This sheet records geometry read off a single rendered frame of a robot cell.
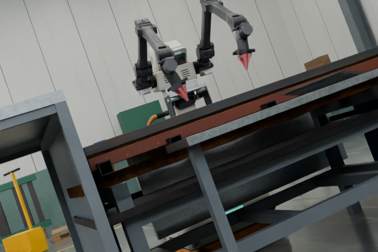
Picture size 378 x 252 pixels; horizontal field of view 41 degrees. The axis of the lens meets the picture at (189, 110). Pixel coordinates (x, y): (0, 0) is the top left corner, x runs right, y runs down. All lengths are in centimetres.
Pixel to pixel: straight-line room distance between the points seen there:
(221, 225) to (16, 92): 1095
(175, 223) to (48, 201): 960
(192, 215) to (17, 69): 1017
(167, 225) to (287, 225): 82
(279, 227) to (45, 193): 1038
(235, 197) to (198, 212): 24
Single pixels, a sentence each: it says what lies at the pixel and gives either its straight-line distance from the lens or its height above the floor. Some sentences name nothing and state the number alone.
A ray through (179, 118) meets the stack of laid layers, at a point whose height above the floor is 83.
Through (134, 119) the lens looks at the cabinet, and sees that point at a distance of 1207.
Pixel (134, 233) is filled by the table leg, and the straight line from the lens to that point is 197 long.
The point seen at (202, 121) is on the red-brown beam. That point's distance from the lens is 207.
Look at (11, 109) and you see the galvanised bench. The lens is 177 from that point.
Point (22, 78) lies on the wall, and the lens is 1264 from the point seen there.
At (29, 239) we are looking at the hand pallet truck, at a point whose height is 26.
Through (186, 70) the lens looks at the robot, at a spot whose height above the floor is 117.
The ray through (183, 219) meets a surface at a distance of 284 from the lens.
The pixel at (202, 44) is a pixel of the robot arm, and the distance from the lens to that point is 320.
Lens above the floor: 73
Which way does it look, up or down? 3 degrees up
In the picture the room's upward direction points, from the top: 20 degrees counter-clockwise
